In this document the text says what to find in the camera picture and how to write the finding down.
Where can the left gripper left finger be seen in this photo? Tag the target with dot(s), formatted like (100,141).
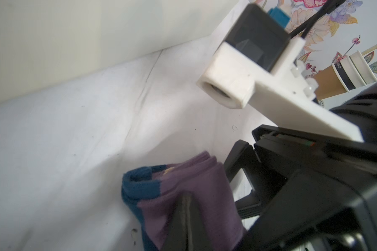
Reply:
(176,239)

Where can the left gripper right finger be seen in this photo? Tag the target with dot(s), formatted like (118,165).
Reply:
(197,238)

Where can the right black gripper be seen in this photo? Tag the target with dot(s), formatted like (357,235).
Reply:
(311,188)

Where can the purple yellow teal sock pair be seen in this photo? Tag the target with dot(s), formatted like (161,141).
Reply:
(150,192)

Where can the beige paper cup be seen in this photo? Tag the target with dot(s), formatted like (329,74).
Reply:
(350,73)

